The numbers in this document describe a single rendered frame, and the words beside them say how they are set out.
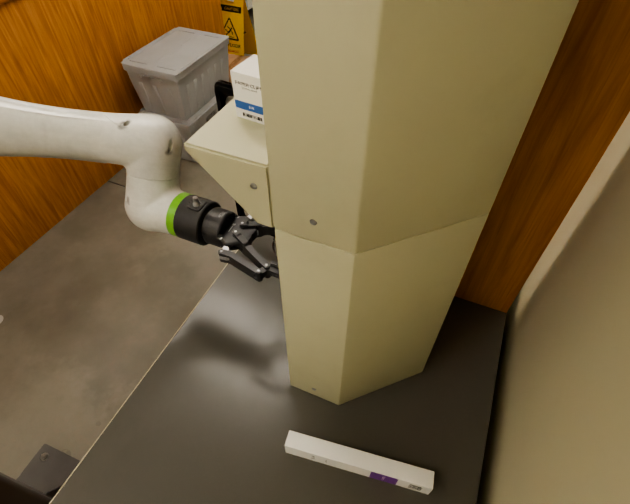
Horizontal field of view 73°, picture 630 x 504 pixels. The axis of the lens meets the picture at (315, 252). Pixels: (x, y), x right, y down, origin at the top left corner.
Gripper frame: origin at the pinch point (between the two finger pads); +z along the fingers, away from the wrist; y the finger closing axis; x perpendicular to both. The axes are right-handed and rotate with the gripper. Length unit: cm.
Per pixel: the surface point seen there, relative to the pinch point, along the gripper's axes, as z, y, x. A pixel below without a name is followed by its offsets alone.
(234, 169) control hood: -2.5, -13.8, -29.0
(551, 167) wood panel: 36.0, 23.2, -15.4
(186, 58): -151, 159, 56
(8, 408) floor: -125, -35, 121
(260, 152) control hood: 0.0, -11.8, -30.8
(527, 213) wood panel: 36.1, 23.1, -4.6
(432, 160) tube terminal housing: 18.8, -8.1, -32.8
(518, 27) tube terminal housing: 23, -4, -45
